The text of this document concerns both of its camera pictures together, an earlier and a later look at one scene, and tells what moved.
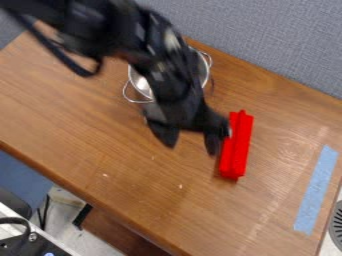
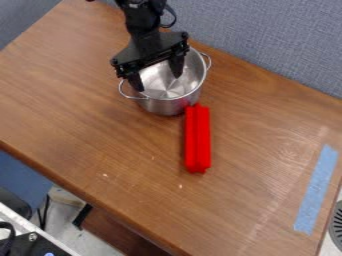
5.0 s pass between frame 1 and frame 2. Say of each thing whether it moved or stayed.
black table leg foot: stayed
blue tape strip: stayed
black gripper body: moved
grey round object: stayed
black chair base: stayed
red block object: moved
